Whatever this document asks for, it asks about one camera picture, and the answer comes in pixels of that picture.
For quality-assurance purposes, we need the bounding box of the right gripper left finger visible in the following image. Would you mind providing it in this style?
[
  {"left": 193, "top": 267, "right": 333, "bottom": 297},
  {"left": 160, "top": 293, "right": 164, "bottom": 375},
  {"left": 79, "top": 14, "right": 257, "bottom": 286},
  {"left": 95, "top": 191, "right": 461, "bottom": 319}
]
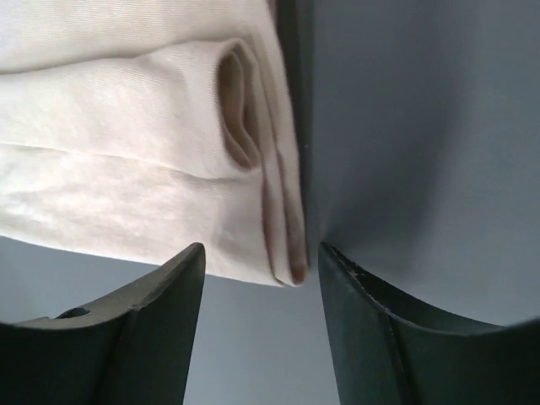
[{"left": 1, "top": 243, "right": 206, "bottom": 405}]

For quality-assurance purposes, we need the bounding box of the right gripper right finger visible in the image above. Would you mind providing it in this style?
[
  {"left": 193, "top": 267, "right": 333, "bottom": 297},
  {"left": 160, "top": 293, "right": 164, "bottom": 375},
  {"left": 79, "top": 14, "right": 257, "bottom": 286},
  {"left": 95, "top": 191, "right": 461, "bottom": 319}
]
[{"left": 318, "top": 243, "right": 539, "bottom": 405}]

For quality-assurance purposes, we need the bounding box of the beige t shirt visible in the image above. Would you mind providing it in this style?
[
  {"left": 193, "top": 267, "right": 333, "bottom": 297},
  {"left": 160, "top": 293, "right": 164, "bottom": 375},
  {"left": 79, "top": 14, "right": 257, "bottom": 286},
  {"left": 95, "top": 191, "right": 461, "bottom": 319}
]
[{"left": 1, "top": 1, "right": 308, "bottom": 286}]

